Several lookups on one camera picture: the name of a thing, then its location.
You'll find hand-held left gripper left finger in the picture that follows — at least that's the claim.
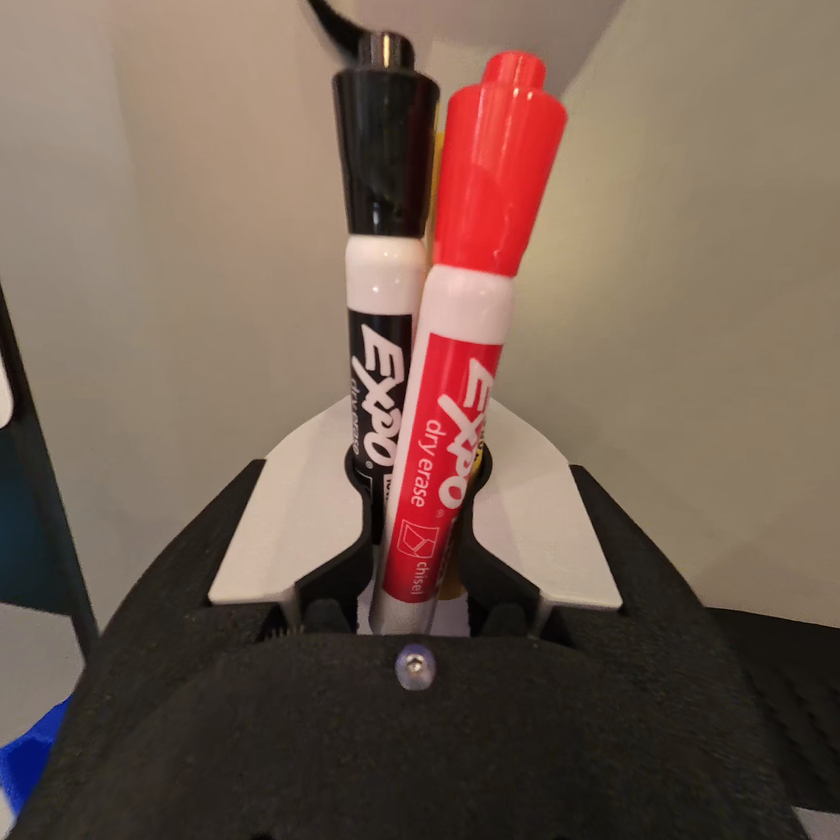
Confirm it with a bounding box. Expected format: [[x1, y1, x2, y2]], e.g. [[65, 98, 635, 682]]
[[207, 399, 380, 624]]

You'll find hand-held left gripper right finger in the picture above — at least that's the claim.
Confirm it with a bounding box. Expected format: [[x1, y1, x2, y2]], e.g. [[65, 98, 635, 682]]
[[461, 400, 624, 636]]

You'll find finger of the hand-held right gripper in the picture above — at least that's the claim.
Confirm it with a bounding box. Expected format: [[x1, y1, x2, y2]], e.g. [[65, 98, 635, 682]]
[[306, 0, 626, 106]]

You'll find yellow marker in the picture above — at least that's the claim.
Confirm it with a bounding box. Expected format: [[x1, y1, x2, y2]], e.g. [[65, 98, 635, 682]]
[[427, 128, 490, 602]]

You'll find red dry erase marker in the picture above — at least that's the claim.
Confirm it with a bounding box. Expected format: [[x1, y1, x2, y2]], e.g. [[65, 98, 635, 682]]
[[369, 50, 569, 636]]

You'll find black dry erase marker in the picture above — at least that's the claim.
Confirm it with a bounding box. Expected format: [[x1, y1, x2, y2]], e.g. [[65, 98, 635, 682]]
[[330, 30, 441, 549]]

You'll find dark panel with black edge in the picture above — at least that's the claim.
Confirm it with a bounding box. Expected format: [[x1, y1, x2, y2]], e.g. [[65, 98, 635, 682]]
[[0, 279, 101, 652]]

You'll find black mesh armrest pad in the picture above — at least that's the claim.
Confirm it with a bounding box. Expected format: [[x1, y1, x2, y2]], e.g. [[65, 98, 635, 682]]
[[699, 605, 840, 815]]

